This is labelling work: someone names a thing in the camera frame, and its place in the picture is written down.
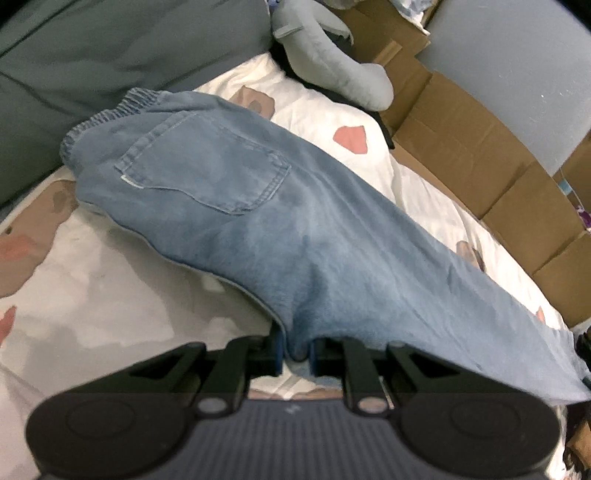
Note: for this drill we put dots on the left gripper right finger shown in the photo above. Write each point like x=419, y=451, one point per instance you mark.
x=351, y=362

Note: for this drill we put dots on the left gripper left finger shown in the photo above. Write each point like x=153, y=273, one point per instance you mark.
x=228, y=372

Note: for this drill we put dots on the light blue denim pants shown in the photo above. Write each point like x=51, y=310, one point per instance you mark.
x=218, y=188

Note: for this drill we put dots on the cream bear print bedsheet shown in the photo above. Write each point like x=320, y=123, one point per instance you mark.
x=81, y=298

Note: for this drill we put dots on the brown cardboard sheet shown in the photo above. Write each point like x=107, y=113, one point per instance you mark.
x=458, y=141

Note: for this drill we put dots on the black cloth under pillow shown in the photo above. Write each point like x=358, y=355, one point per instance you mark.
x=315, y=61

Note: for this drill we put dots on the grey neck pillow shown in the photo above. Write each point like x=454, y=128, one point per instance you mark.
x=303, y=28

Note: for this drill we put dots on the grey upholstered headboard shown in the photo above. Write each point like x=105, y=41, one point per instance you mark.
x=528, y=62

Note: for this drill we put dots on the dark grey quilt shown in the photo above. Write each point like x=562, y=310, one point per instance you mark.
x=64, y=61

